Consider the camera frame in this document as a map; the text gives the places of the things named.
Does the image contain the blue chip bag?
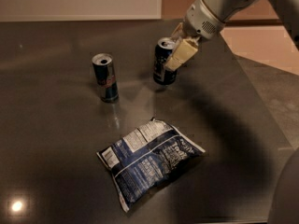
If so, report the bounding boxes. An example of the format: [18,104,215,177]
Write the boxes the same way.
[97,119,205,212]

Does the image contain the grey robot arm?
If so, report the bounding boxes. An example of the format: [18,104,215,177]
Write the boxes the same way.
[164,0,299,71]

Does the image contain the redbull can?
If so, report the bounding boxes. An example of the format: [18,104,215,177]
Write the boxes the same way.
[92,53,119,103]

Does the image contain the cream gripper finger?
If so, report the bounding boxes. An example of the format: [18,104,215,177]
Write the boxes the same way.
[171,22,185,39]
[164,37,199,72]

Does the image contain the pepsi can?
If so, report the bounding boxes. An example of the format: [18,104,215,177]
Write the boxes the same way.
[153,37,177,86]

